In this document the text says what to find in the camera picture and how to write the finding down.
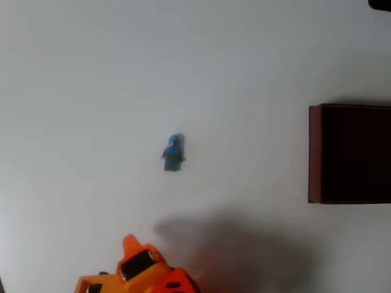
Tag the orange gripper with servo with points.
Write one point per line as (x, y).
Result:
(136, 265)

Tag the small blue toy figure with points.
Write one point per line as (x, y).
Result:
(172, 154)

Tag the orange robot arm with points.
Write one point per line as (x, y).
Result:
(180, 282)

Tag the dark red cardboard box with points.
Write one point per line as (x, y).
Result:
(351, 154)

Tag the black object at edge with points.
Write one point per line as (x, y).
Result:
(380, 4)

